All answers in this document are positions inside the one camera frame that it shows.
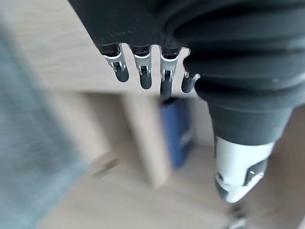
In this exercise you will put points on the blue folder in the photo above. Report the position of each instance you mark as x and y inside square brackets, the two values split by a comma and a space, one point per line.
[179, 133]

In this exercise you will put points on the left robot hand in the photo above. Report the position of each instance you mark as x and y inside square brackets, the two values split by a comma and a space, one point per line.
[214, 47]

